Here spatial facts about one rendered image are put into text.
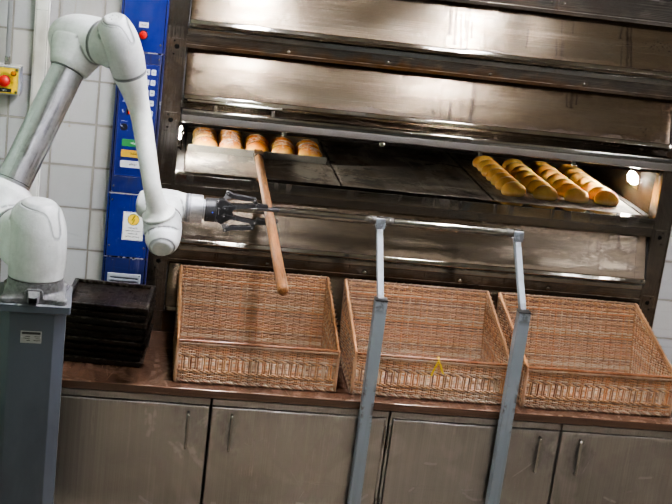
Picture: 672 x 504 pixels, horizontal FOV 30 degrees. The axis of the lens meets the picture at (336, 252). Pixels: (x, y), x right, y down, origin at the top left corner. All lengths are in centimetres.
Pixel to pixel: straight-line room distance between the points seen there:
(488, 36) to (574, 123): 46
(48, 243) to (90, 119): 107
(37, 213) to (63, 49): 53
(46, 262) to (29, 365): 30
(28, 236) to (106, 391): 86
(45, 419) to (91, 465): 66
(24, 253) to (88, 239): 109
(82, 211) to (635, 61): 207
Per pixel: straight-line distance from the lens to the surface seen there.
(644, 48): 474
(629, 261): 489
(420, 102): 455
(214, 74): 448
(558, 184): 509
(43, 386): 364
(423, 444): 434
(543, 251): 478
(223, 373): 422
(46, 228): 353
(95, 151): 454
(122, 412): 423
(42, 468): 375
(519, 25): 461
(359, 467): 428
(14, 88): 446
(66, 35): 379
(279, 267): 338
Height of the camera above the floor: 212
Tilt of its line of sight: 15 degrees down
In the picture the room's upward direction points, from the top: 7 degrees clockwise
